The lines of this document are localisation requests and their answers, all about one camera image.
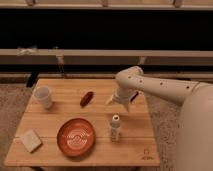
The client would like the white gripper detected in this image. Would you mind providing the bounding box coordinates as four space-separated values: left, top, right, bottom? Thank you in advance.
106 87 136 112

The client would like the small clear white-capped bottle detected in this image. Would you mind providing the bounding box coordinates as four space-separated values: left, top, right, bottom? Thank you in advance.
110 115 121 142

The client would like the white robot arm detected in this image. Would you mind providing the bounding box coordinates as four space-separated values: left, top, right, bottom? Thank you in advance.
107 66 213 171

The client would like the brown sausage-shaped object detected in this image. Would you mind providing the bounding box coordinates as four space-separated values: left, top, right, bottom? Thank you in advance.
80 91 94 107

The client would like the orange ridged plate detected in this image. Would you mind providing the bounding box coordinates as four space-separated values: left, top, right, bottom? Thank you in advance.
57 118 96 157

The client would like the translucent plastic cup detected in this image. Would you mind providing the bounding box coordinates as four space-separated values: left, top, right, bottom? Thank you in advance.
33 86 53 109

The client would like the white rectangular sponge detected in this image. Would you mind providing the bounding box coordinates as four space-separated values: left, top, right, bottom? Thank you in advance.
20 130 42 153

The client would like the wooden shelf rail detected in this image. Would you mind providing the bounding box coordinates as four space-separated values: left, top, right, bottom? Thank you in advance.
0 48 213 65

